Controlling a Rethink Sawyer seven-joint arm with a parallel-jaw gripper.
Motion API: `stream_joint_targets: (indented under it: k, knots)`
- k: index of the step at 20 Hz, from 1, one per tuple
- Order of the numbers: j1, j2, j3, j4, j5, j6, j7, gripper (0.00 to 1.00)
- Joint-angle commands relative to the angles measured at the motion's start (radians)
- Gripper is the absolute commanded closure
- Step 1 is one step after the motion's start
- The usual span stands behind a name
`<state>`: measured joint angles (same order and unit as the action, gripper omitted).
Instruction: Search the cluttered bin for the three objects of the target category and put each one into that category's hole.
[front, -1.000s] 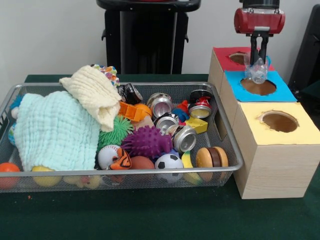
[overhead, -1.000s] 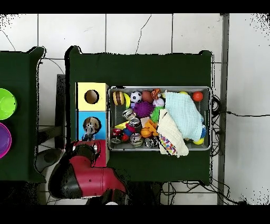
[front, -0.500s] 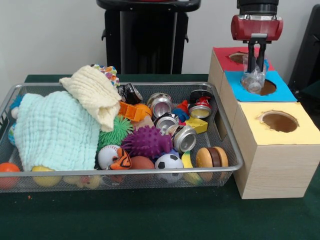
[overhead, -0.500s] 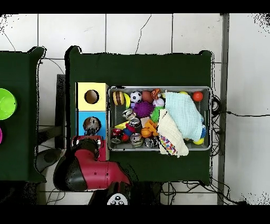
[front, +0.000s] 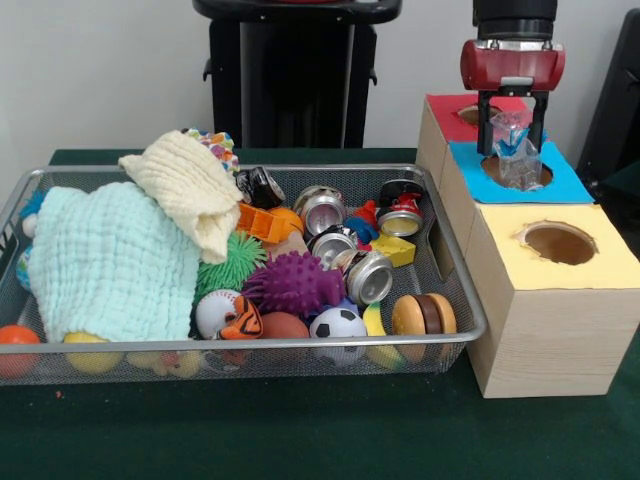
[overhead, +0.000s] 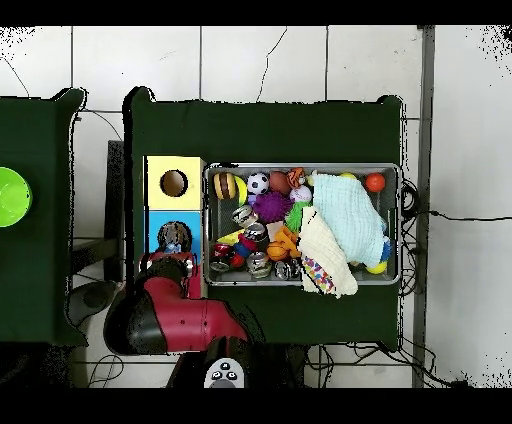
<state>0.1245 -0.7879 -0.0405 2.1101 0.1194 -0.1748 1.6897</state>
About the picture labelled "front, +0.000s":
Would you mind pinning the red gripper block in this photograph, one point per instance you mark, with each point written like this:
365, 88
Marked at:
515, 65

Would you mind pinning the crushed clear plastic bottle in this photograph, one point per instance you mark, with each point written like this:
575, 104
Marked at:
515, 160

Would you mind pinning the cream muslin cloth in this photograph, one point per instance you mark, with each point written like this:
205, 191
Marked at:
185, 180

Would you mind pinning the light blue muslin cloth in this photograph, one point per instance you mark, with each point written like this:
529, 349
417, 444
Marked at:
110, 260

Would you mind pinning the wooden box with three holes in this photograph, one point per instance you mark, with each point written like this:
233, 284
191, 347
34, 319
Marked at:
550, 340

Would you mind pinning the black upright panel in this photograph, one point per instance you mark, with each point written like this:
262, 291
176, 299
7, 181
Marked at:
620, 100

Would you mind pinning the green clothed side table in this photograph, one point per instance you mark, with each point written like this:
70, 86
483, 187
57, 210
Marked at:
622, 187

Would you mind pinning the crushed red soda can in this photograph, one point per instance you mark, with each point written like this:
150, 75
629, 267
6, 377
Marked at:
400, 205

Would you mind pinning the yellow toy cheese wedge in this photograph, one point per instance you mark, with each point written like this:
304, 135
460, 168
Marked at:
395, 250

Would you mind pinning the toy hamburger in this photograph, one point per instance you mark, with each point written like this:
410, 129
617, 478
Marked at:
425, 315

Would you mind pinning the small soccer ball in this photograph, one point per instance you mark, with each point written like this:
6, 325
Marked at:
337, 325

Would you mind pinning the purple spiky ball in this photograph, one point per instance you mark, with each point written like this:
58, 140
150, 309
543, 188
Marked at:
295, 285

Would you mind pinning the colourful spotted cloth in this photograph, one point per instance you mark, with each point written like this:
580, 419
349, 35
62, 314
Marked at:
222, 150

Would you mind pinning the green spiky ball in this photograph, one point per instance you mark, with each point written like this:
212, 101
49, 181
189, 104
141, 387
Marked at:
230, 265

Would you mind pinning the orange tiger toy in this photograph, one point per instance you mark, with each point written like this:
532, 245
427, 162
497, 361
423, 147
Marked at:
245, 322

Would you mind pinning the dark green table cloth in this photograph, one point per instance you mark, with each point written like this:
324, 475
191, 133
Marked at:
300, 430

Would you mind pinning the orange ball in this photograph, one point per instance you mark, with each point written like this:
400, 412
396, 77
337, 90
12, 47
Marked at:
17, 335

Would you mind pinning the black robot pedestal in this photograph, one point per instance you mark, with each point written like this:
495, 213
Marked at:
225, 100

